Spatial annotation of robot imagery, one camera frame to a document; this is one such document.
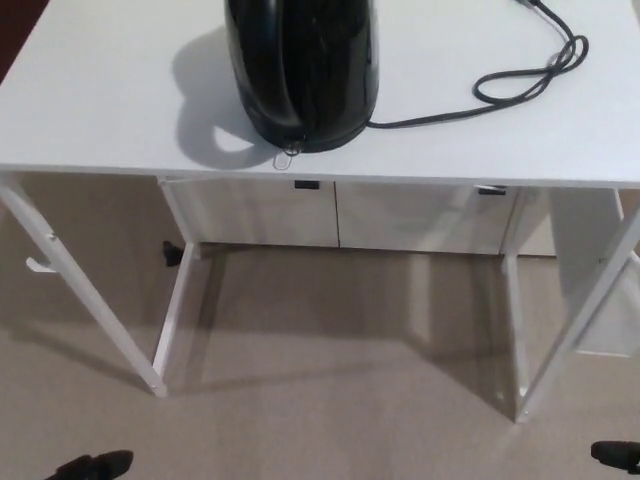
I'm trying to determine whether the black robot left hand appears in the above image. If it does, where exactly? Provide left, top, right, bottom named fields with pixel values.
left=53, top=449, right=135, bottom=480

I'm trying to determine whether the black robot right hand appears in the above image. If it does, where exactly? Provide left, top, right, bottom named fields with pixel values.
left=590, top=440, right=640, bottom=474

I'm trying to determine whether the clear plastic switch lever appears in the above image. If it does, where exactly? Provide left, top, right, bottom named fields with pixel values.
left=273, top=142, right=301, bottom=170

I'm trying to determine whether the white cabinet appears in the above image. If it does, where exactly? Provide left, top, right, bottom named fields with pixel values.
left=159, top=177, right=626, bottom=259

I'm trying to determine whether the black electric kettle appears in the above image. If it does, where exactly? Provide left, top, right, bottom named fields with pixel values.
left=223, top=0, right=381, bottom=154

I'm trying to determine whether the dark brown wooden panel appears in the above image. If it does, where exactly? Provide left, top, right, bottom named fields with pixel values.
left=0, top=0, right=54, bottom=84

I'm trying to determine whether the black power cord with plug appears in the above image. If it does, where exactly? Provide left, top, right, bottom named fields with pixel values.
left=367, top=0, right=590, bottom=130

